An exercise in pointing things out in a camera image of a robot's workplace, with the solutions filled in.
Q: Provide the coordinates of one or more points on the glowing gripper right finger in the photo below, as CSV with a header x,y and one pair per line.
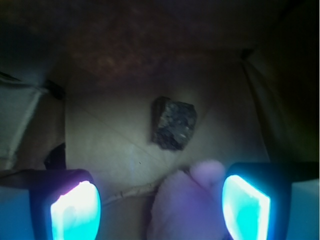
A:
x,y
272,201

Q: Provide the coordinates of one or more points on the dark rough rock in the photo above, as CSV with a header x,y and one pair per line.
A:
x,y
172,123

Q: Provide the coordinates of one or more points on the pink plush bunny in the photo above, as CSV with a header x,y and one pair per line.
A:
x,y
188,205

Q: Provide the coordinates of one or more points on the brown paper bag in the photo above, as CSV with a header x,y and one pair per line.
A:
x,y
84,73

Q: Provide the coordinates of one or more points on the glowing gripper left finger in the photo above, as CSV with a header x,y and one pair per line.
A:
x,y
49,205

